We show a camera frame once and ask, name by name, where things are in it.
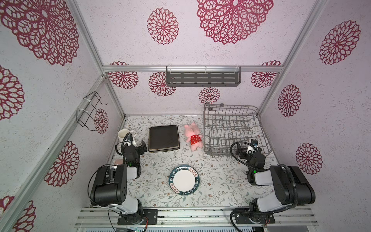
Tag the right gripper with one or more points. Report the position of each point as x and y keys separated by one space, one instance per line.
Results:
x=244 y=152

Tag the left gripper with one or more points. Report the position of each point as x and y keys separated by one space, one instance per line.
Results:
x=140 y=148

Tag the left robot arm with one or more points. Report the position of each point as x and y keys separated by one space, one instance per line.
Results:
x=110 y=189

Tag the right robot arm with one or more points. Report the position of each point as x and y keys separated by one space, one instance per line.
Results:
x=290 y=186

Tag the white mug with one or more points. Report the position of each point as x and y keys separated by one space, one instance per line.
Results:
x=122 y=136

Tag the pink plush pig toy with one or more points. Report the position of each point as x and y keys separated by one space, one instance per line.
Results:
x=194 y=137

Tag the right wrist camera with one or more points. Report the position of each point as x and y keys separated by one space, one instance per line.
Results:
x=253 y=146

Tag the grey wire dish rack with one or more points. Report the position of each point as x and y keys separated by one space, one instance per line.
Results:
x=225 y=124

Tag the black wire wall hook rack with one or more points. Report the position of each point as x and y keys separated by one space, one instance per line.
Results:
x=92 y=116

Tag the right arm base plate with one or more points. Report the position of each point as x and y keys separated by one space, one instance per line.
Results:
x=247 y=217

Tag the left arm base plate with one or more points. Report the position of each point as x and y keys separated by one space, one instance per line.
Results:
x=142 y=217

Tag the grey wall shelf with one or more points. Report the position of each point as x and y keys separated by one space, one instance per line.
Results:
x=203 y=77

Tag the aluminium mounting rail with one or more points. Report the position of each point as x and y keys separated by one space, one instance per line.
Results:
x=194 y=217

